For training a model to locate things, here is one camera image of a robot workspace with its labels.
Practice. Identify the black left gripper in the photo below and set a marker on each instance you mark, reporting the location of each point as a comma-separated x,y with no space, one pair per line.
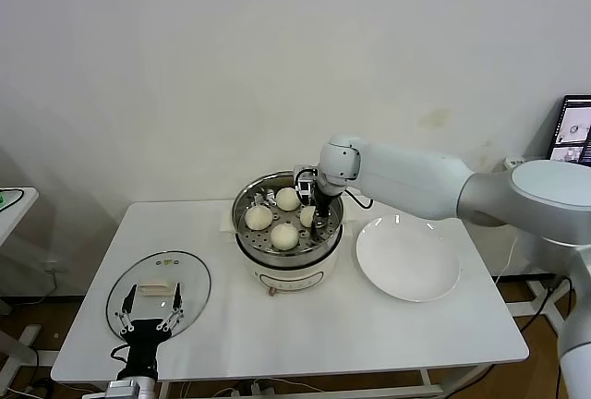
145,341

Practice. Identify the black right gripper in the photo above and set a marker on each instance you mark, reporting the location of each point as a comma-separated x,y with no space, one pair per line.
327,198

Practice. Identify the white steamed baozi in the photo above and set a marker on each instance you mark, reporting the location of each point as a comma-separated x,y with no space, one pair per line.
284,236
287,199
307,217
257,218

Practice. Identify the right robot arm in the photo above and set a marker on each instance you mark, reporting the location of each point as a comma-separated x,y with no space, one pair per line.
415,177

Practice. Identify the perforated steel steamer basket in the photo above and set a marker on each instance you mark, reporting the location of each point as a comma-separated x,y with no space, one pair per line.
258,246

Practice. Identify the cream electric cooking pot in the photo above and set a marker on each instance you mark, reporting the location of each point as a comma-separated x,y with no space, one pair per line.
295,279

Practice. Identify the white round plate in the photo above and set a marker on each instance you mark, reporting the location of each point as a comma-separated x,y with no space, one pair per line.
406,260

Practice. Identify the small green object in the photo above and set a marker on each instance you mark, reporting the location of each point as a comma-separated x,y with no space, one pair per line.
3,196

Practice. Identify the dark grey open laptop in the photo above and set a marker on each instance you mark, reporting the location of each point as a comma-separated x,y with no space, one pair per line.
577,131

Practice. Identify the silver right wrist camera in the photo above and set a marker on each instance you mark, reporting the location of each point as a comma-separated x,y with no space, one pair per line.
305,186

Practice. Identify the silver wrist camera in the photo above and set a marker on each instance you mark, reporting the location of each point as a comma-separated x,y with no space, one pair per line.
121,390
305,186

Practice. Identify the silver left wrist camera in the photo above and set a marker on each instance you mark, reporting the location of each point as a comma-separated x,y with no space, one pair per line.
121,390

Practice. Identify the white wall socket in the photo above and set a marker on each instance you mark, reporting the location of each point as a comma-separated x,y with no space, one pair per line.
52,267

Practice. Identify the white table frame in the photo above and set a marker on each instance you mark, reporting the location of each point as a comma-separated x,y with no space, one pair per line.
369,391

